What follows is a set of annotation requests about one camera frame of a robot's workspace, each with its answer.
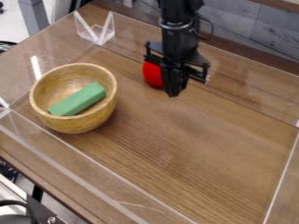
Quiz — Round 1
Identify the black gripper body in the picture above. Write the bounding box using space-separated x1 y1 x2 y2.
144 24 211 83

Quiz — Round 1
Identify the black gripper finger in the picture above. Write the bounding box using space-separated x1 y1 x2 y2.
163 66 178 97
175 69 190 95

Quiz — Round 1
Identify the green rectangular block stick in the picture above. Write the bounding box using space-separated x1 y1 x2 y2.
48 82 107 116

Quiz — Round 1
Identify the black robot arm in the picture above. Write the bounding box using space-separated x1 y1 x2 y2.
143 0 211 97

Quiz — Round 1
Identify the brown wooden bowl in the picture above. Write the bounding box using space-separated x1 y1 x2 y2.
29 63 117 134

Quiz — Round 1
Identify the red plush strawberry toy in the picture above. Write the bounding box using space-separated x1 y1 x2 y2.
143 61 164 88

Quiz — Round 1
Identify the black equipment bottom left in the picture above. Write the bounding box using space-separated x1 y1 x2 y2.
0 195 68 224

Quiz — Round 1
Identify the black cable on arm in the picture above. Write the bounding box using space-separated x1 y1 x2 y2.
191 14 215 40

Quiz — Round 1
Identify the clear acrylic corner bracket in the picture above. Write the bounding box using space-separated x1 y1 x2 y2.
73 10 116 46

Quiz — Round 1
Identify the clear acrylic front wall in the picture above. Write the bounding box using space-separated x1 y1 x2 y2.
0 106 196 224

